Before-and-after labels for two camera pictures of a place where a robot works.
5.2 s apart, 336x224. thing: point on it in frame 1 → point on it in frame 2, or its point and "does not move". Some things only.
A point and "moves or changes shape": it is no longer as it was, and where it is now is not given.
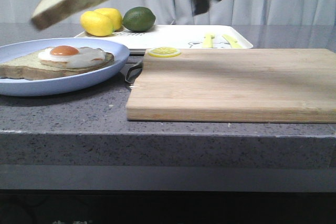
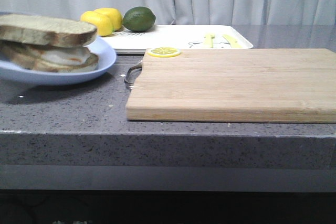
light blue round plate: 11,87 moves or changes shape
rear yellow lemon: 114,16 does not move
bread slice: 29,66 → 29,56
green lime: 138,19 does not move
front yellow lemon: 96,24 does not move
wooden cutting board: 287,85 does not move
